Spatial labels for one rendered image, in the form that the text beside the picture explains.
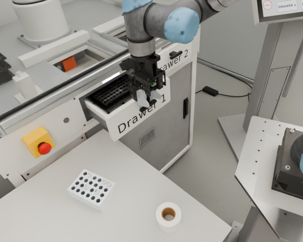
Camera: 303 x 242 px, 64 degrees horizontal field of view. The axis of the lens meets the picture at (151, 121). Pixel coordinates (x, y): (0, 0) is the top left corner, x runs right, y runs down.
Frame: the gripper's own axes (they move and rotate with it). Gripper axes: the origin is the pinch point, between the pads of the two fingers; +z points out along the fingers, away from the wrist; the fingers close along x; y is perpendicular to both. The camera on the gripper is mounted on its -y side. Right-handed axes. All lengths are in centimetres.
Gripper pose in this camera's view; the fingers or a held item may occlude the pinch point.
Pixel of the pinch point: (144, 103)
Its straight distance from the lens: 83.7
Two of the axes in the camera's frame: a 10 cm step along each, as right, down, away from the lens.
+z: 0.8, 7.2, 6.9
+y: 7.1, 4.4, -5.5
